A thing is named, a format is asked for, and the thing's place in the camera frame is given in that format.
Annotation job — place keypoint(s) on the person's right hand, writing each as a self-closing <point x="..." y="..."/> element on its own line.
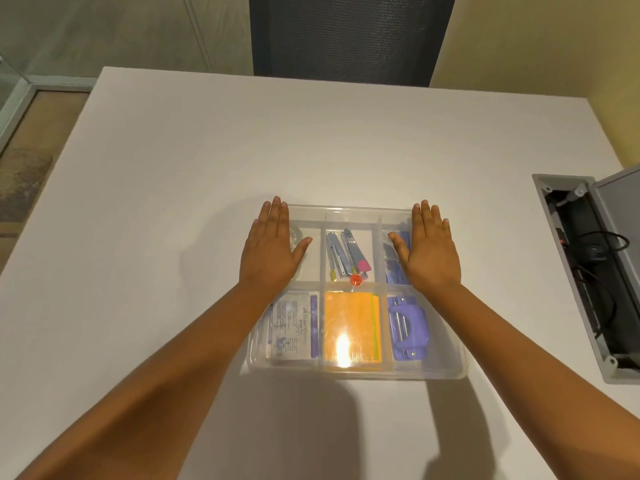
<point x="432" y="259"/>

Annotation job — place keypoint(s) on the person's left hand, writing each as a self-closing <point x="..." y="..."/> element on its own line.
<point x="267" y="254"/>

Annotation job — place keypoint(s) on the person's left middle finger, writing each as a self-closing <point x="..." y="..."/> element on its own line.
<point x="276" y="213"/>

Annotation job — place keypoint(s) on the person's right middle finger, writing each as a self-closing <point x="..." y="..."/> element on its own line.
<point x="426" y="215"/>

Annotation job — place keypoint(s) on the person's left little finger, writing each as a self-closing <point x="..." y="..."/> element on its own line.
<point x="254" y="232"/>

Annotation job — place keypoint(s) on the person's right thumb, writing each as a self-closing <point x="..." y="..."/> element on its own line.
<point x="399" y="246"/>

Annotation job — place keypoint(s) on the person's left thumb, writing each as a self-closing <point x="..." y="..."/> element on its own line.
<point x="301" y="250"/>

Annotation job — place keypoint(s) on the person's right little finger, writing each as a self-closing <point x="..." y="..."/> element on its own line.
<point x="445" y="232"/>

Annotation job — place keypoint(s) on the person's right forearm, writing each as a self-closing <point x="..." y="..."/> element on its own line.
<point x="540" y="359"/>

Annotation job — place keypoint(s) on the person's left forearm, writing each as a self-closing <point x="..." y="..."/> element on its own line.
<point x="150" y="374"/>

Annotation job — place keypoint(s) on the clear tape roll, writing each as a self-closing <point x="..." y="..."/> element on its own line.
<point x="296" y="236"/>

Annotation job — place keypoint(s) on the blue staple boxes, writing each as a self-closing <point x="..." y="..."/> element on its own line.
<point x="395" y="267"/>

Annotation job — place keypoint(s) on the blue utility knife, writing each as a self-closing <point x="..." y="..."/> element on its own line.
<point x="351" y="247"/>
<point x="334" y="252"/>

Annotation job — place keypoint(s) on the yellow pen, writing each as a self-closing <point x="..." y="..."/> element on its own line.
<point x="332" y="272"/>

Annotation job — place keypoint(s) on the pink eraser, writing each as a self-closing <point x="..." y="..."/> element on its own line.
<point x="364" y="266"/>

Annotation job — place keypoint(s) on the orange round push pin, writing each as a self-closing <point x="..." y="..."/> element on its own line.
<point x="356" y="280"/>

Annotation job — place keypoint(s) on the white packet with purple label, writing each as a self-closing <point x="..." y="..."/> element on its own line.
<point x="295" y="327"/>

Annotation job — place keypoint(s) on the purple hole punch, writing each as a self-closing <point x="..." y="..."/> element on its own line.
<point x="407" y="329"/>

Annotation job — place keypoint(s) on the orange sticky note pad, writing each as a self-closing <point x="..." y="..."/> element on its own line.
<point x="350" y="327"/>

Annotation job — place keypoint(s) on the clear plastic compartment tray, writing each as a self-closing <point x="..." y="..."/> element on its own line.
<point x="350" y="367"/>

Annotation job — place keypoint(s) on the dark mesh chair back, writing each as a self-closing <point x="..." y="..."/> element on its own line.
<point x="350" y="39"/>

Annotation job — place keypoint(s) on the grey glass partition frame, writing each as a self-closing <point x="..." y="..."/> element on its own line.
<point x="30" y="87"/>

